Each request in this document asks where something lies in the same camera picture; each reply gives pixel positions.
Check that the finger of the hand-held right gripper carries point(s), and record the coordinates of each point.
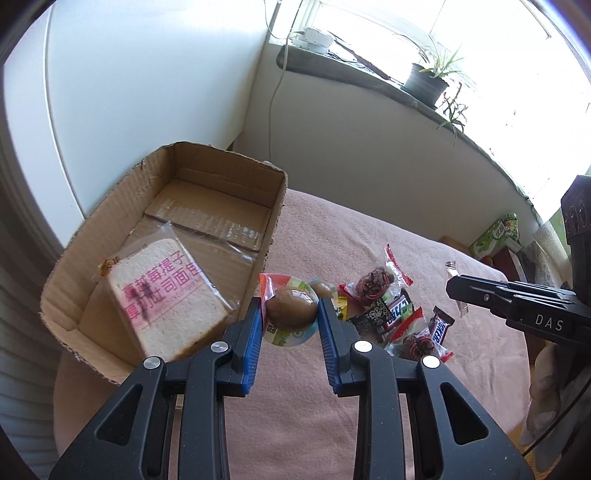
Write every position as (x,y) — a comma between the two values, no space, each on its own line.
(538,290)
(475,293)

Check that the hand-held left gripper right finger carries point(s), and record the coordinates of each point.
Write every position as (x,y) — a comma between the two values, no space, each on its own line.
(328,350)

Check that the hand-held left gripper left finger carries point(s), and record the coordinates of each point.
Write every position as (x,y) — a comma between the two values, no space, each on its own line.
(255,346)

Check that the small white sachet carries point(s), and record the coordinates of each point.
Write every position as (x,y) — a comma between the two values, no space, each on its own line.
(451,268)

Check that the yellow candy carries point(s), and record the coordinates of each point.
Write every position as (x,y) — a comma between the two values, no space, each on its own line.
(342,308)

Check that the brown chocolate bar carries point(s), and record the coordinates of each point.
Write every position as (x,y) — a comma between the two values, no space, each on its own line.
(439,325)
(400,308)

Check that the large braised egg packet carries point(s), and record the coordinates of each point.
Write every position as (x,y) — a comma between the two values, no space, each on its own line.
(288,309)

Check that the small black snack packet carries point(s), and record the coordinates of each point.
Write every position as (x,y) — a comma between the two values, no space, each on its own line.
(369,321)

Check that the small braised egg packet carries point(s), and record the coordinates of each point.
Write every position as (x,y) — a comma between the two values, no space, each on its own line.
(323,288)

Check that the clear red date snack packet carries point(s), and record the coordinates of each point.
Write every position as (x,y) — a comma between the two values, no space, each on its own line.
(415,344)
(376,281)

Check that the brown cardboard box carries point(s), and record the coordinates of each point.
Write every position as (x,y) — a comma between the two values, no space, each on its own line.
(207,203)

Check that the person's right hand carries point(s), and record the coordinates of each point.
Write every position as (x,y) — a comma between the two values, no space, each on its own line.
(549,392)

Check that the wooden furniture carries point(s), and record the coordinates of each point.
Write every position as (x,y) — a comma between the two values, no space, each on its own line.
(455,243)

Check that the green carton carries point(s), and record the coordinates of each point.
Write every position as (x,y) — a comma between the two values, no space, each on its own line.
(494,235)

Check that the green candy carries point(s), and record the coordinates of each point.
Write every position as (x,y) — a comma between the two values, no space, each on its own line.
(383,301)

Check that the packaged sliced bread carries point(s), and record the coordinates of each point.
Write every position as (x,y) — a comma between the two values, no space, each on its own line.
(161,290)

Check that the small trailing plant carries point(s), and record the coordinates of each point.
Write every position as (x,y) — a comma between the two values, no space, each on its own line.
(452,115)

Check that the potted spider plant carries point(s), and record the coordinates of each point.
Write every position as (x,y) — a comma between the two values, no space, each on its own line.
(425,83)

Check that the grey ribbed panel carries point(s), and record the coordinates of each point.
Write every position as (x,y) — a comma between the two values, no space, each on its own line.
(23,300)

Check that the grey stone window sill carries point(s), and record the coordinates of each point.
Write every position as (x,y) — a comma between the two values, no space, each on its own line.
(369,81)

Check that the white cabinet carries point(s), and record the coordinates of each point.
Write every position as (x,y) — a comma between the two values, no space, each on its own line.
(138,83)

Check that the white power strip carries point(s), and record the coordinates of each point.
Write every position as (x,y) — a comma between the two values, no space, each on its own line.
(314,39)

